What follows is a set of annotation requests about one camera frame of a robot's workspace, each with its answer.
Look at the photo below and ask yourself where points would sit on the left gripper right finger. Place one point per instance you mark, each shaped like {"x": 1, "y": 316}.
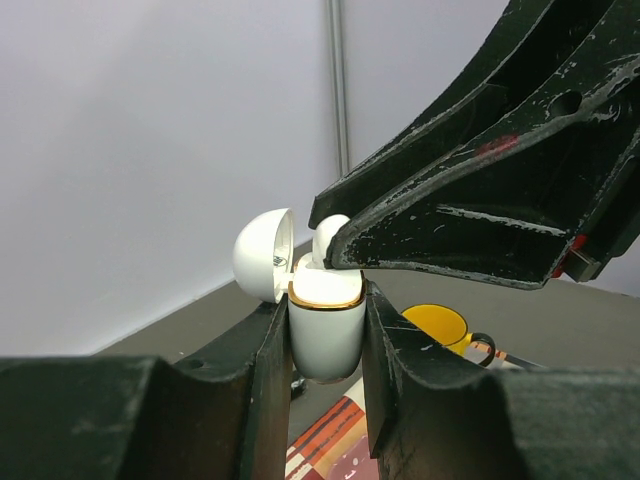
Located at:
{"x": 431, "y": 414}

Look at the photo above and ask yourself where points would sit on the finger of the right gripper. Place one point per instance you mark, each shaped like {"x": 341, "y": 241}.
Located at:
{"x": 528, "y": 44}

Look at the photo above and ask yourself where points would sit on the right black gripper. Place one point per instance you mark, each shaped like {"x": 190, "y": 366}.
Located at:
{"x": 550, "y": 189}

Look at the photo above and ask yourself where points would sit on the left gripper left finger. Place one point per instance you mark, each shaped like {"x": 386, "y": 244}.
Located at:
{"x": 219, "y": 413}

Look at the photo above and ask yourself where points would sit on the white charging case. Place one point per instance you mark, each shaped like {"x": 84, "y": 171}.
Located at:
{"x": 326, "y": 307}

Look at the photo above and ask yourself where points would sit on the white earbud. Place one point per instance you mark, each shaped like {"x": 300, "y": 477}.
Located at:
{"x": 323, "y": 235}

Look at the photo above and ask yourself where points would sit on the yellow transparent mug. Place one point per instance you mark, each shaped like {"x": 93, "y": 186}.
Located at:
{"x": 450, "y": 329}

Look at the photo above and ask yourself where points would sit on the colourful patchwork placemat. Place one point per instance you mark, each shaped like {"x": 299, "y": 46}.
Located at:
{"x": 336, "y": 445}

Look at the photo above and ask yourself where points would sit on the right aluminium frame post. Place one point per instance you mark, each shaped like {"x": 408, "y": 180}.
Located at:
{"x": 335, "y": 37}

